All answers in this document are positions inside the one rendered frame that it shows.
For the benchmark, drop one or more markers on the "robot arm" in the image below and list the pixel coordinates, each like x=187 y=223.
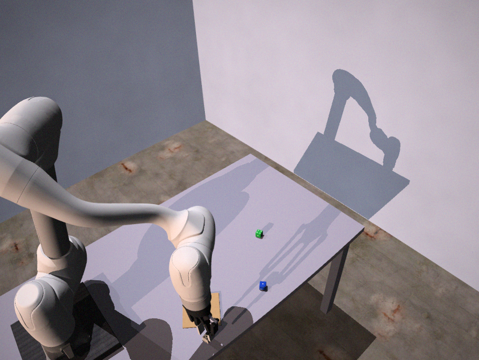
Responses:
x=29 y=144

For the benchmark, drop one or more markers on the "tan flat mat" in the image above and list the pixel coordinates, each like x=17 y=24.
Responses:
x=215 y=310

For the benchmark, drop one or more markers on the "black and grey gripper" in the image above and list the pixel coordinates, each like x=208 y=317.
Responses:
x=204 y=319

